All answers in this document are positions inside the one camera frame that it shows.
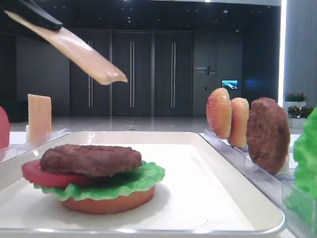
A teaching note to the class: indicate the bun top outer right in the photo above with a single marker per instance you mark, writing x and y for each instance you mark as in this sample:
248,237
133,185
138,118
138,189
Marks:
219,113

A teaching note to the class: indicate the bun top inner right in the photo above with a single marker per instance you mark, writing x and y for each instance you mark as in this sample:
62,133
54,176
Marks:
240,115

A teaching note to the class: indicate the tomato slice on tray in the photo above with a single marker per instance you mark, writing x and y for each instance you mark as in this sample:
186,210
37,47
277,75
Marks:
33,172

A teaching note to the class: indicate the red tomato slice on rack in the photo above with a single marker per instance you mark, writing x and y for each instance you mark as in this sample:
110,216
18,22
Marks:
4,129

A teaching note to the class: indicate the clear rack rail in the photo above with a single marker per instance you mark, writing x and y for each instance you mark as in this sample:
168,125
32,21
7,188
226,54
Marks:
14,150
280,188

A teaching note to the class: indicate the bun bottom on tray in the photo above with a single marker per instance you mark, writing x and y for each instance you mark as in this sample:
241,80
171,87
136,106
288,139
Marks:
110,206

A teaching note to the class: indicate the orange cheese slice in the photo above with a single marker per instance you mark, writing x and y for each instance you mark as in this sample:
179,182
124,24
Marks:
40,117
88,59

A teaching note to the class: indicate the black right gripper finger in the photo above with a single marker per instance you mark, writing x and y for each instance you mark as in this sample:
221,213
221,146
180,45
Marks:
32,12

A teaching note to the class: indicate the clear left rack rail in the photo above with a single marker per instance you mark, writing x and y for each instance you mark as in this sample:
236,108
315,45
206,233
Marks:
14,150

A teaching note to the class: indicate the lettuce leaf on tray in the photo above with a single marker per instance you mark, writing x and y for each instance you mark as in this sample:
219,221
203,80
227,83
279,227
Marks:
142,179

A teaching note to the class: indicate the meat patty on right rack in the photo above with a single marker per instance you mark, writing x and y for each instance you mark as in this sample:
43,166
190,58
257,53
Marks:
268,135

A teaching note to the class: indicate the white pusher block cheese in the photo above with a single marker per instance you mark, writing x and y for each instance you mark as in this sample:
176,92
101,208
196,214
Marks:
27,133

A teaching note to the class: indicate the potted red flower plants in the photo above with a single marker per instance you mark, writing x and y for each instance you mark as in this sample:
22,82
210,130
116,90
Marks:
295,106

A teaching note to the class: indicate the clear right rack rail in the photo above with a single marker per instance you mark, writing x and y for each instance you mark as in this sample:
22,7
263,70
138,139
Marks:
280,188

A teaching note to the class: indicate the meat patty on tray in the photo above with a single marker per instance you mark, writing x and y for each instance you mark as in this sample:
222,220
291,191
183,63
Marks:
91,160

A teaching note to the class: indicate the lettuce leaf on right rack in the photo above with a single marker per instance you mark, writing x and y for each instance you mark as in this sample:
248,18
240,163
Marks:
303,168

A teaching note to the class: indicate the dark double doors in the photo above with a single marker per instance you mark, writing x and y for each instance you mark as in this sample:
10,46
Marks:
158,67

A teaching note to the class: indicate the wall screen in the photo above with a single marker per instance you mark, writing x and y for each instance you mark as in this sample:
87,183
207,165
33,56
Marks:
229,84

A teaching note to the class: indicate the metal baking tray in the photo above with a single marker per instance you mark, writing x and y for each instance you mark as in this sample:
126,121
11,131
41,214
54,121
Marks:
201,196

